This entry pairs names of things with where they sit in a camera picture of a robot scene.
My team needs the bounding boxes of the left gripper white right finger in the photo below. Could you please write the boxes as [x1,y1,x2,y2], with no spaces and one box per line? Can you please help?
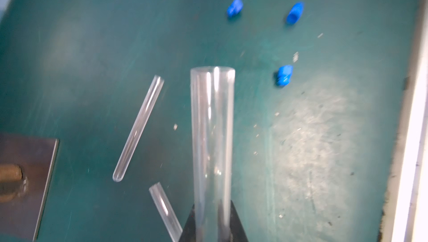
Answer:
[230,201,248,242]

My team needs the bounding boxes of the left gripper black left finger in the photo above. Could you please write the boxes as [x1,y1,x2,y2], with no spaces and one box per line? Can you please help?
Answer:
[179,205,196,242]

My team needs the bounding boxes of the clear test tube diagonal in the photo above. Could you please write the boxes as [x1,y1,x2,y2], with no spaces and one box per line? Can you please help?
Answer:
[149,183,183,242]

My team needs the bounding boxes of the clear test tube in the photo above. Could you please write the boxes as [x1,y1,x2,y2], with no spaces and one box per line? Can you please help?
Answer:
[112,76,165,183]
[191,67,235,242]

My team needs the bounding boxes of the blue stopper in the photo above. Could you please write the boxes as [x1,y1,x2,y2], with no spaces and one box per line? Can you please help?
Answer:
[285,2,304,25]
[276,65,293,87]
[226,0,244,18]

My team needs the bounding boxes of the aluminium front rail base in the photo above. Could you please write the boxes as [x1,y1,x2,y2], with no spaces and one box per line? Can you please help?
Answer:
[378,0,428,242]

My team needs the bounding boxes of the dark tree base plate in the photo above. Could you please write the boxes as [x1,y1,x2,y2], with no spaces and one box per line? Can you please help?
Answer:
[1,133,59,242]

